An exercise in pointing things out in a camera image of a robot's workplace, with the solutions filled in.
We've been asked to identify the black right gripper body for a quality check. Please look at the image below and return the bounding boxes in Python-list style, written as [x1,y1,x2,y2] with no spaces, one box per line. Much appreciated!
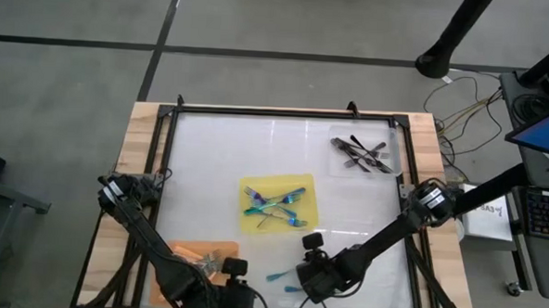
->
[294,253,352,307]

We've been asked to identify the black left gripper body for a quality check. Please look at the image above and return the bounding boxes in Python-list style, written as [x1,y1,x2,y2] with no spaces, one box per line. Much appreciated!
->
[193,279,259,308]

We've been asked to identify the orange mat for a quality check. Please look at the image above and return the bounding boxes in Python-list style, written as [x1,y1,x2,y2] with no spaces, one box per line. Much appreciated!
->
[149,237,241,308]

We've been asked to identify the yellow mat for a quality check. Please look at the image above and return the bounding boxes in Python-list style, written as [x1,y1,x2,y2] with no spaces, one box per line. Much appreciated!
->
[236,169,322,238]

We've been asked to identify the clear plastic bin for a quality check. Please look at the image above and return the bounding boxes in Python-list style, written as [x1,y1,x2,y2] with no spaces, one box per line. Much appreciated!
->
[326,124,404,181]

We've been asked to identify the white printed paper sheet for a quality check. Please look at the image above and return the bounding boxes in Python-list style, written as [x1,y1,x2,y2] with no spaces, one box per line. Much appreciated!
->
[460,193,516,243]

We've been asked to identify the desk caster wheel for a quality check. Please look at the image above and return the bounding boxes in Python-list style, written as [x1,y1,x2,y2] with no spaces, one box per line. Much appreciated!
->
[504,280,523,299]

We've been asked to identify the gray side desk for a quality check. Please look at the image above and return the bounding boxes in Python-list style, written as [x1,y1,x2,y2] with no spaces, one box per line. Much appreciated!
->
[489,70,549,301]

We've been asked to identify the black backlit keyboard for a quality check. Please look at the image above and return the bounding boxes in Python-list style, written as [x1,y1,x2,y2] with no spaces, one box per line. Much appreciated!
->
[520,187,549,242]

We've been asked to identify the gray metal table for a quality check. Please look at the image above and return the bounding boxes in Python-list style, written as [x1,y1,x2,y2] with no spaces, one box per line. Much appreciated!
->
[0,173,54,308]

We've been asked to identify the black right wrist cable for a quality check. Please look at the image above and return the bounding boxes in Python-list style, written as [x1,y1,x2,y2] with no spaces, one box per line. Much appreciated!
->
[295,279,361,308]

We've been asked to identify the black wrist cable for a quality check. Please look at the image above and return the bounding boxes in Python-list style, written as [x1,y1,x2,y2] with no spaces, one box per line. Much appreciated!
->
[295,279,361,308]
[248,286,273,308]

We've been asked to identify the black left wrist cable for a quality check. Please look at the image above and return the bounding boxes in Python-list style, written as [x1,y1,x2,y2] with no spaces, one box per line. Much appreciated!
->
[248,286,273,308]

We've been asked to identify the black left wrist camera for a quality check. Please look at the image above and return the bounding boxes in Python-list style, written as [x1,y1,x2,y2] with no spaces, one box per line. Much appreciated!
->
[221,257,249,278]

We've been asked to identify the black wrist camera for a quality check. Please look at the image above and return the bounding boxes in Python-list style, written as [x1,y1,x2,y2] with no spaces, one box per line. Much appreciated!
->
[300,231,326,252]
[221,257,249,278]

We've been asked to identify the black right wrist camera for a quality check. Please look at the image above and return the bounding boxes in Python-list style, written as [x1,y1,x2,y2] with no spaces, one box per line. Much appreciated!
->
[300,231,326,252]

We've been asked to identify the yellow floor cables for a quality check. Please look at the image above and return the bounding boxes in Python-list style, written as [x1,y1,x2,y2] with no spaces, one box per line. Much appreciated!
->
[440,86,504,137]

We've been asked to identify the black floor cable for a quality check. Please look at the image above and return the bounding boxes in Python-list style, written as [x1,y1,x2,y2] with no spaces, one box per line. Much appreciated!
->
[420,72,506,159]

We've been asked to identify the coiled black cable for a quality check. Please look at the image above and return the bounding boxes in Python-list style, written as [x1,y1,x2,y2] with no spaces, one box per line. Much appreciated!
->
[510,92,549,125]

